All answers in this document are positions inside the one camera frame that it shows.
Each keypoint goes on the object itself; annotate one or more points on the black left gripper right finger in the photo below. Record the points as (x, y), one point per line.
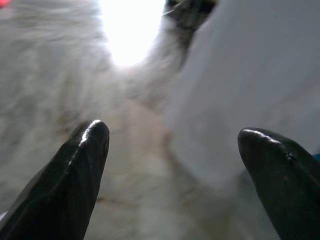
(287, 190)

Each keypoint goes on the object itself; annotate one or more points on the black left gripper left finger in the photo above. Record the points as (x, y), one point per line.
(65, 190)

